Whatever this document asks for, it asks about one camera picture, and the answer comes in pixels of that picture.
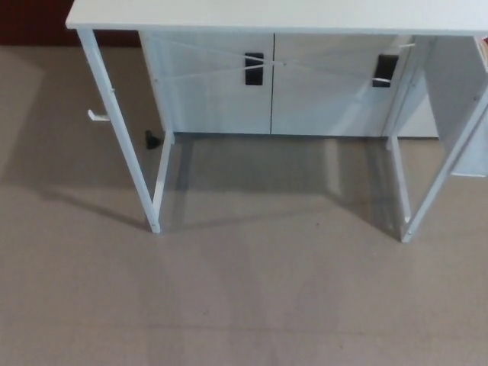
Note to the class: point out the white hook on desk leg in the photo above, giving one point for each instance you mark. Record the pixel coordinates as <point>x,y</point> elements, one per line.
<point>94,116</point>

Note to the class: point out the white desk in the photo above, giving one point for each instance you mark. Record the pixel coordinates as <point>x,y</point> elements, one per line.
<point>244,15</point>

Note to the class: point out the white cabinet with doors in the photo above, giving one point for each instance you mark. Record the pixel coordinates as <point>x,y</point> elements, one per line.
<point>213,106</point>

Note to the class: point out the small black floor object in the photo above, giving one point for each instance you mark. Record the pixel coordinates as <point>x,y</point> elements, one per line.
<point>151,139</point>

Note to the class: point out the dark brown door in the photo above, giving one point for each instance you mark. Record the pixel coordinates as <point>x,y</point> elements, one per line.
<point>34,23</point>

